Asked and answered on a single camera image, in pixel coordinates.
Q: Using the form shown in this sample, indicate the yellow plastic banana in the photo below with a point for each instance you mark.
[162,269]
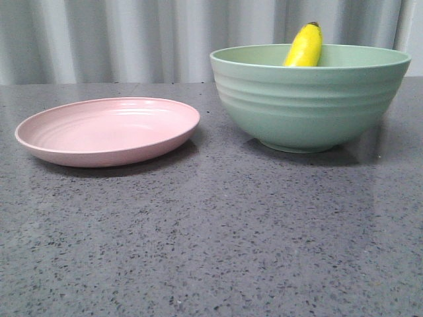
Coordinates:
[305,50]

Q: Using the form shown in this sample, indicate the green ridged bowl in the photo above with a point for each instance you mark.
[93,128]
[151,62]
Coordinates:
[307,109]

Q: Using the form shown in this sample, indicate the pink ridged plate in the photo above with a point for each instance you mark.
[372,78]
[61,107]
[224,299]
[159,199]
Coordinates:
[108,132]

